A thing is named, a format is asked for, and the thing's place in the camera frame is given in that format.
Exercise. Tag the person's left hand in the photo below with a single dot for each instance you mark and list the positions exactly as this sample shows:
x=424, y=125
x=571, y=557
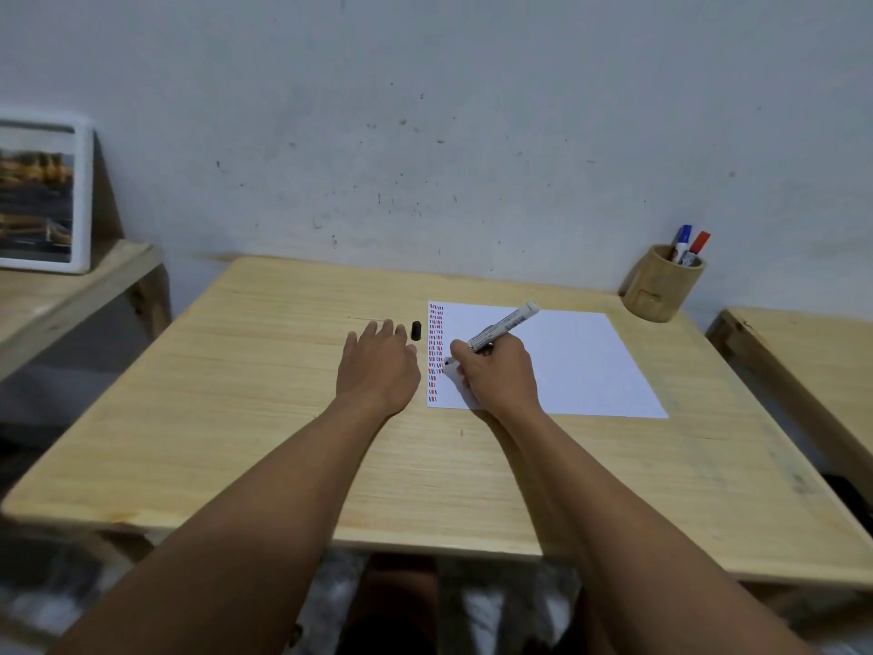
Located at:
x=376, y=371

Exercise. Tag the person's right hand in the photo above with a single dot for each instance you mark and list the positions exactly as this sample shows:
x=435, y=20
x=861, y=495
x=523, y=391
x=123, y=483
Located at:
x=503, y=378

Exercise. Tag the person's left little finger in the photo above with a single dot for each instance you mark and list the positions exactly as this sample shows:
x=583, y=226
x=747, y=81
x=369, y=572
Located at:
x=350, y=339

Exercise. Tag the person's right thumb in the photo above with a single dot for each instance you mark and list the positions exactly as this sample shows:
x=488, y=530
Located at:
x=492, y=345

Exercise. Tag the person's left middle finger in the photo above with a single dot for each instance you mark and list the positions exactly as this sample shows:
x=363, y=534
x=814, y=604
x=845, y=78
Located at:
x=388, y=330

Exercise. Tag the person's left thumb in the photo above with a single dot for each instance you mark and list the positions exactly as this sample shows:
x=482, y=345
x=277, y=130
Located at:
x=414, y=353

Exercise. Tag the white marker pen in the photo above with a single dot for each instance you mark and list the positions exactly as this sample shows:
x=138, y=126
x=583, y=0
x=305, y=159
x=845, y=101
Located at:
x=501, y=325

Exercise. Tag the person's right forearm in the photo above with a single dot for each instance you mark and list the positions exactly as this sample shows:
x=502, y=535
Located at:
x=614, y=532

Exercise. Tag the person's left forearm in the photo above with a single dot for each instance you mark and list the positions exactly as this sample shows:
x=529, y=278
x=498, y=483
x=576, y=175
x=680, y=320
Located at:
x=239, y=532

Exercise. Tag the white paper sheet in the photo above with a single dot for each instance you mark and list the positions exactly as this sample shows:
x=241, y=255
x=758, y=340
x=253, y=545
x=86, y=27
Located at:
x=580, y=361

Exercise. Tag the light wooden table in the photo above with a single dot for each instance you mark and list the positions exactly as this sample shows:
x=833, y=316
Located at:
x=259, y=375

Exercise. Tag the wooden pen holder cup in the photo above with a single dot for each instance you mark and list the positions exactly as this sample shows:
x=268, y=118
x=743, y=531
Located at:
x=660, y=289

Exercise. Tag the blue capped marker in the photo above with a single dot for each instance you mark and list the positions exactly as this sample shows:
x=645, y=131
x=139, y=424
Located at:
x=682, y=240

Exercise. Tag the red capped marker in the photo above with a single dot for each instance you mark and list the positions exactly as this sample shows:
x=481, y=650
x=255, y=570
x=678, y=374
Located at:
x=697, y=245

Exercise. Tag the person's left leg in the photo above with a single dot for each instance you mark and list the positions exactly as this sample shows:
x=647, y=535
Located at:
x=399, y=607

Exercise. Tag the wooden side shelf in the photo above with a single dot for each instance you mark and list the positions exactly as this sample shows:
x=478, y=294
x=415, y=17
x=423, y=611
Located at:
x=61, y=286

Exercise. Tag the wooden bench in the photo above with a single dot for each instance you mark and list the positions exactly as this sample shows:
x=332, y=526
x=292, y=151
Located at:
x=805, y=361

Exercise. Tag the white framed picture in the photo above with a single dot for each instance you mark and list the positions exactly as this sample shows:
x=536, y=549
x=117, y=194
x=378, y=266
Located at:
x=37, y=194

